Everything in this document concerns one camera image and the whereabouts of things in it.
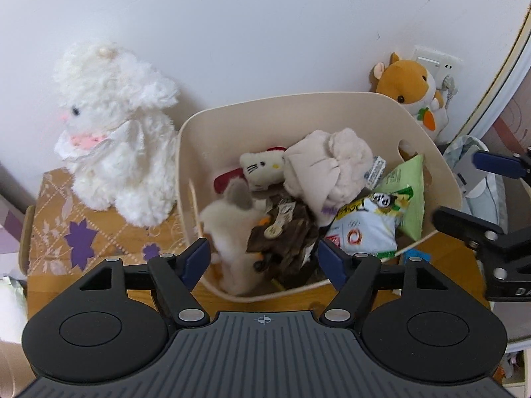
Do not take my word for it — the beige storage bin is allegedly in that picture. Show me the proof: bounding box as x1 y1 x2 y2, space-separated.
176 92 462 243

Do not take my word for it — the small blue white packet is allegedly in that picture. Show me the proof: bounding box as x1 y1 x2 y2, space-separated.
364 156 387 190

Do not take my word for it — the pink cloth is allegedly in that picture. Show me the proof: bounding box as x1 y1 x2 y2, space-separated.
283 130 338 216

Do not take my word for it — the white wall socket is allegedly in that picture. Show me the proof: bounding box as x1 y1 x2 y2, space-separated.
412 45 464 94

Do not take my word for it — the floral patterned box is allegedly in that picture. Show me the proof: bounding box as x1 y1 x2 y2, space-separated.
18 167 192 279

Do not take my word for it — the white panda snack bag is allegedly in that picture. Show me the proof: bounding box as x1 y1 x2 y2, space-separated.
325 192 409 259

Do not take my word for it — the white plush bunny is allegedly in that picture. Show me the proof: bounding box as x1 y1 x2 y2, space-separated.
54 40 179 227

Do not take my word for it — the white furry plush with orange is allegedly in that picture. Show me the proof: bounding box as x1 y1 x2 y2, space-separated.
200 179 267 296

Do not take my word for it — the green snack bag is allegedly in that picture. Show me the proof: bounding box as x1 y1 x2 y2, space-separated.
374 155 425 241

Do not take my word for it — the red Hello Kitty plush clip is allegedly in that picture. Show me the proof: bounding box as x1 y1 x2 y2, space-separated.
213 147 286 194

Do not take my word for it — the orange hamster plush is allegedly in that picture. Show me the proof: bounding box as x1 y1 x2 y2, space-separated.
373 53 449 142

